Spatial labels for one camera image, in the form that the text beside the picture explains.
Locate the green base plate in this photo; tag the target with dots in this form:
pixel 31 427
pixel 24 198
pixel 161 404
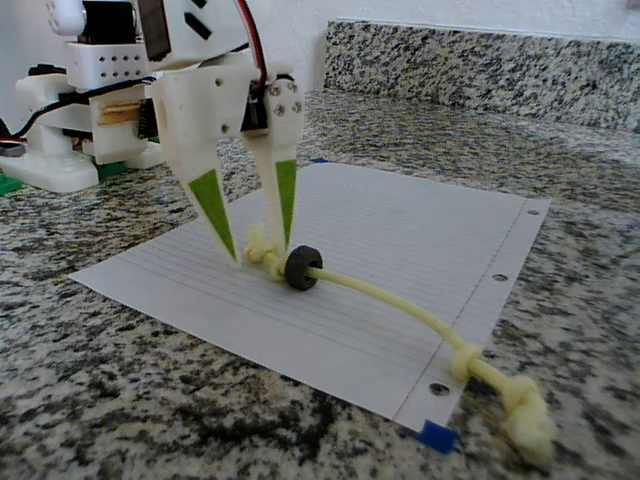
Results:
pixel 7 184

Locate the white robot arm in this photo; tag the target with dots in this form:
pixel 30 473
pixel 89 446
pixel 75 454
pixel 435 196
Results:
pixel 107 65

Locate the black camera circuit board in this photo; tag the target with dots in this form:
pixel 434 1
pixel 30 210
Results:
pixel 145 122

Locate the lined paper sheet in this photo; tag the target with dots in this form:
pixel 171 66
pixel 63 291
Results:
pixel 375 240

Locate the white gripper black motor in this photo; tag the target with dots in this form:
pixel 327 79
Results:
pixel 200 92

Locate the blue tape piece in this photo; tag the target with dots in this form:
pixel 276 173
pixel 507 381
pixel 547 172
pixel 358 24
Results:
pixel 435 436
pixel 319 161

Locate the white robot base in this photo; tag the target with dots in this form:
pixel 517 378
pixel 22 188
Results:
pixel 50 170

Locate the granite backsplash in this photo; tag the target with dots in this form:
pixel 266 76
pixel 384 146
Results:
pixel 475 70

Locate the wooden sticks bundle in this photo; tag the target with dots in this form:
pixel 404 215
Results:
pixel 120 114

